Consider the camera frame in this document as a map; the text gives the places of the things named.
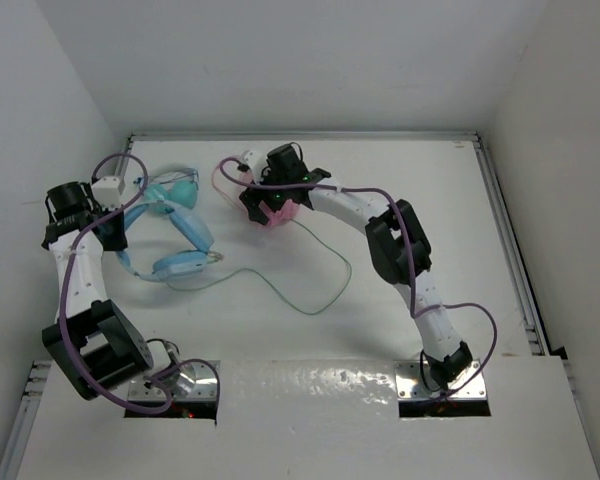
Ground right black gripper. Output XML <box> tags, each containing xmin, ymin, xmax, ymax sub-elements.
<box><xmin>241</xmin><ymin>160</ymin><xmax>291</xmax><ymax>223</ymax></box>

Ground pink headphones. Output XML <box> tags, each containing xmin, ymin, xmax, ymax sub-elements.
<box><xmin>212</xmin><ymin>158</ymin><xmax>301</xmax><ymax>230</ymax></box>

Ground green headphone cable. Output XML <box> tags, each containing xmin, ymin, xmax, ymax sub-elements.
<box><xmin>167</xmin><ymin>219</ymin><xmax>352</xmax><ymax>316</ymax></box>

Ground light blue headphones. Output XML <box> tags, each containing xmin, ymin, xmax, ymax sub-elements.
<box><xmin>116</xmin><ymin>200</ymin><xmax>224</xmax><ymax>283</ymax></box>

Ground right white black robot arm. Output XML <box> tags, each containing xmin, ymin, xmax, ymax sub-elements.
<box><xmin>238</xmin><ymin>144</ymin><xmax>473</xmax><ymax>390</ymax></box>

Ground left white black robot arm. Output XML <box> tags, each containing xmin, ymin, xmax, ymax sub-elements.
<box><xmin>42</xmin><ymin>176</ymin><xmax>177</xmax><ymax>400</ymax></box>

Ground teal headphones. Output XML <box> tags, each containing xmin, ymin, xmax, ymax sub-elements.
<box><xmin>133</xmin><ymin>167</ymin><xmax>199</xmax><ymax>213</ymax></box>

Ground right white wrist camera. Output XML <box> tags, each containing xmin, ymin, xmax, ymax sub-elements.
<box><xmin>239</xmin><ymin>150</ymin><xmax>268</xmax><ymax>184</ymax></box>

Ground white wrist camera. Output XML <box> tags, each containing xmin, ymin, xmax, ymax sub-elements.
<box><xmin>91</xmin><ymin>175</ymin><xmax>125</xmax><ymax>210</ymax></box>
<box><xmin>239</xmin><ymin>150</ymin><xmax>268</xmax><ymax>184</ymax></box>

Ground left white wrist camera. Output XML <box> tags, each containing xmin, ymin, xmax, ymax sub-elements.
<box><xmin>91</xmin><ymin>175</ymin><xmax>125</xmax><ymax>210</ymax></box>

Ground left aluminium frame rail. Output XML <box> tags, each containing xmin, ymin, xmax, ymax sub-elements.
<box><xmin>108</xmin><ymin>134</ymin><xmax>134</xmax><ymax>196</ymax></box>

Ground aluminium frame rail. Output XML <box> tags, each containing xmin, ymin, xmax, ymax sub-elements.
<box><xmin>108</xmin><ymin>134</ymin><xmax>134</xmax><ymax>196</ymax></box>
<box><xmin>473</xmin><ymin>136</ymin><xmax>550</xmax><ymax>356</ymax></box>
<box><xmin>128</xmin><ymin>130</ymin><xmax>480</xmax><ymax>142</ymax></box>

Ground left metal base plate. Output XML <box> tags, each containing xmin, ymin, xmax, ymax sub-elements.
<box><xmin>127</xmin><ymin>362</ymin><xmax>218</xmax><ymax>403</ymax></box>

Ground metal base plate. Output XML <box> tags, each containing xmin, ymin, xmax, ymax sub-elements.
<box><xmin>394</xmin><ymin>360</ymin><xmax>490</xmax><ymax>401</ymax></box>
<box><xmin>127</xmin><ymin>362</ymin><xmax>218</xmax><ymax>403</ymax></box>

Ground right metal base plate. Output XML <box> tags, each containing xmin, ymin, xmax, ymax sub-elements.
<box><xmin>394</xmin><ymin>360</ymin><xmax>490</xmax><ymax>401</ymax></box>

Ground right aluminium frame rail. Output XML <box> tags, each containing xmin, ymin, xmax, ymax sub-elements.
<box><xmin>473</xmin><ymin>136</ymin><xmax>550</xmax><ymax>356</ymax></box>

